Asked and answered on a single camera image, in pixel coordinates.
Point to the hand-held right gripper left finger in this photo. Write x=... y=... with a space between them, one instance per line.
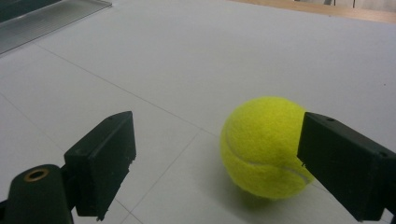
x=99 y=161

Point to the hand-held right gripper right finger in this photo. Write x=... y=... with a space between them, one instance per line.
x=348 y=165

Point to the yellow tennis ball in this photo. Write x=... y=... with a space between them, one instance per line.
x=261 y=146

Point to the clear plastic container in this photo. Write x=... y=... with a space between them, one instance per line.
x=46 y=21

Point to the wooden table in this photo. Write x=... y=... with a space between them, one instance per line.
x=327 y=9

